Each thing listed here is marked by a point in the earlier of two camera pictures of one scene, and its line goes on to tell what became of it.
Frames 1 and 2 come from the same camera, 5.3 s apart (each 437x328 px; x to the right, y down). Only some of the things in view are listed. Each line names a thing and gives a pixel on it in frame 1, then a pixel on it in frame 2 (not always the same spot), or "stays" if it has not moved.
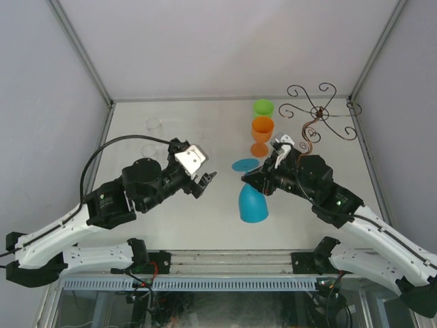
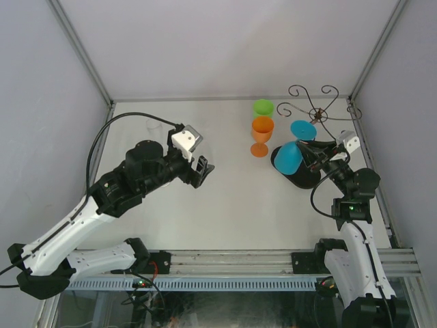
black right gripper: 269,172 -> 317,150
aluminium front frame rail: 215,264 stays
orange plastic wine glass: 262,130 stays
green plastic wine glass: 263,108 stays
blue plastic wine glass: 253,203 -> 288,158
